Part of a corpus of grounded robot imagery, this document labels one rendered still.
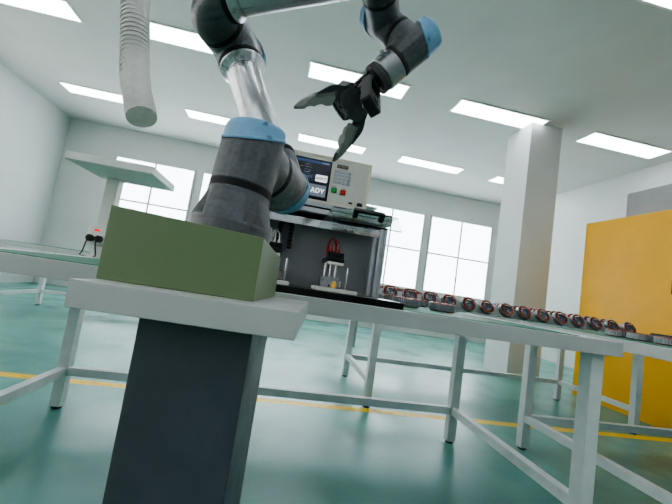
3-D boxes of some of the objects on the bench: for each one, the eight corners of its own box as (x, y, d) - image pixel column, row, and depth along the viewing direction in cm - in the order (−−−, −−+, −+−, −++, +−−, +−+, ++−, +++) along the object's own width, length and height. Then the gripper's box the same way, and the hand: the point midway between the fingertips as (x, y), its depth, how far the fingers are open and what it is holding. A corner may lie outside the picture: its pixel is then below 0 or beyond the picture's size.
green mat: (186, 278, 102) (186, 278, 102) (-59, 243, 93) (-58, 242, 93) (229, 277, 195) (229, 277, 195) (108, 260, 185) (108, 259, 185)
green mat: (580, 336, 122) (580, 335, 122) (411, 311, 112) (411, 311, 112) (449, 310, 214) (449, 310, 214) (350, 296, 205) (350, 295, 205)
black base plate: (403, 310, 114) (404, 303, 114) (195, 279, 104) (196, 272, 105) (366, 300, 160) (367, 295, 161) (220, 279, 151) (221, 273, 151)
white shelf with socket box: (133, 265, 160) (153, 166, 164) (42, 251, 154) (65, 149, 158) (158, 267, 194) (174, 185, 198) (84, 256, 189) (103, 172, 193)
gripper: (390, 110, 90) (329, 162, 91) (348, 35, 79) (280, 95, 80) (407, 115, 83) (341, 171, 84) (363, 34, 72) (288, 99, 73)
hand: (314, 137), depth 80 cm, fingers open, 14 cm apart
